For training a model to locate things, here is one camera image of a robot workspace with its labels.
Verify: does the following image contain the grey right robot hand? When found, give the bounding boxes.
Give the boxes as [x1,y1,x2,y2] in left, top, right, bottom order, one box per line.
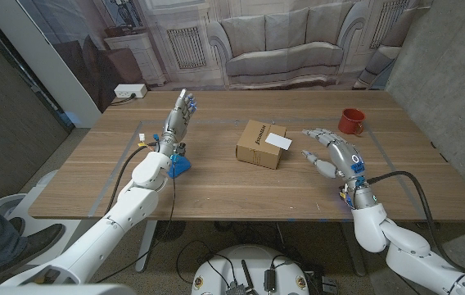
[300,127,379,210]

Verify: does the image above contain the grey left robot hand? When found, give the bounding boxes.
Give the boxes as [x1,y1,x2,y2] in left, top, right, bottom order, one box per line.
[156,88,198,157]

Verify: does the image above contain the white card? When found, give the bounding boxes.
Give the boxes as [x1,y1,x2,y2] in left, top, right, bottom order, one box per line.
[264,132,293,151]

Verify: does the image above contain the red cup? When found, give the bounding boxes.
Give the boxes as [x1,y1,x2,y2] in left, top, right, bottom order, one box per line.
[337,107,367,137]

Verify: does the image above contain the brown cardboard box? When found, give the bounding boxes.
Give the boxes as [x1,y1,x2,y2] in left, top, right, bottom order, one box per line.
[235,119,288,170]

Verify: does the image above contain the blue cloth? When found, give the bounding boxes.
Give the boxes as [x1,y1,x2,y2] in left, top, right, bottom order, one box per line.
[166,154,192,179]

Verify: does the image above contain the white power strip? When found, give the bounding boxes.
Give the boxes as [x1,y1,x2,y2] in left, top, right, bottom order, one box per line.
[113,83,148,99]

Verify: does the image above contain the grey table leg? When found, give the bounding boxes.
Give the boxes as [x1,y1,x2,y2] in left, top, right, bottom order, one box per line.
[134,220,159,274]
[340,220,368,278]

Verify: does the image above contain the black round floor grille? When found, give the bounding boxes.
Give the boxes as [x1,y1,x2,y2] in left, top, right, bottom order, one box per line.
[153,220,187,243]

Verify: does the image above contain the printed sofa room backdrop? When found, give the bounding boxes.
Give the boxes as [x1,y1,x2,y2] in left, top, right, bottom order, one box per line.
[17,0,434,114]

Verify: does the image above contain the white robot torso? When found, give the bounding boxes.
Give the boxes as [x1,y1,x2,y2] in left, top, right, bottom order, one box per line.
[190,244,310,295]

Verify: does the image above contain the black torso antenna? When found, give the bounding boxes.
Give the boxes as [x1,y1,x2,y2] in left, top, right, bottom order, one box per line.
[240,259,256,294]

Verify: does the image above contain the white round floor base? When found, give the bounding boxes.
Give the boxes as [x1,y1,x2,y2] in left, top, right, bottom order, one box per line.
[0,170,82,263]

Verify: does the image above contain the person's dark shoe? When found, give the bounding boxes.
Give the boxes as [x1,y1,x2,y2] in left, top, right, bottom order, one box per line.
[0,223,65,278]

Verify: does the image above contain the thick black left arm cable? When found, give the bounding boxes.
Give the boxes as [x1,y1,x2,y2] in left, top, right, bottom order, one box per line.
[105,141,160,214]

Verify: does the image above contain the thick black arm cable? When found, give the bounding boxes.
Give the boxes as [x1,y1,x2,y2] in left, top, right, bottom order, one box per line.
[105,141,160,214]
[367,170,465,284]

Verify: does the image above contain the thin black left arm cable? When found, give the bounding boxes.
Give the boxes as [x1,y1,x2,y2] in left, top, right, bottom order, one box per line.
[95,163,176,284]

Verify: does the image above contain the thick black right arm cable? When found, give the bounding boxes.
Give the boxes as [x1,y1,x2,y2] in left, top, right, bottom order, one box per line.
[367,170,465,284]

